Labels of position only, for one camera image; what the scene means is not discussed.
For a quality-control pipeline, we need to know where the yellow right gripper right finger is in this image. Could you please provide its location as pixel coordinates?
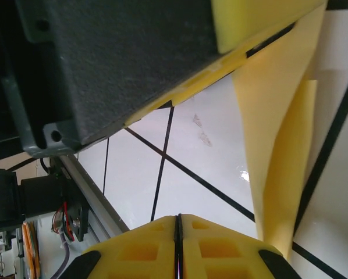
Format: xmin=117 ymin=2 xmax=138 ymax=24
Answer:
xmin=178 ymin=213 xmax=303 ymax=279

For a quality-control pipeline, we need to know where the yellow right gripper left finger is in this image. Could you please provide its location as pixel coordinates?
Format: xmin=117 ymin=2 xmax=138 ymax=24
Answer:
xmin=63 ymin=214 xmax=180 ymax=279

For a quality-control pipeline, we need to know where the yellow cloth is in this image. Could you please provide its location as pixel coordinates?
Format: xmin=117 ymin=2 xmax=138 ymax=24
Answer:
xmin=231 ymin=4 xmax=329 ymax=258

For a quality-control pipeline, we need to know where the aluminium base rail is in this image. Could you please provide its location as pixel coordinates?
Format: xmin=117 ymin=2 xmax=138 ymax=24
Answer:
xmin=59 ymin=155 xmax=131 ymax=244

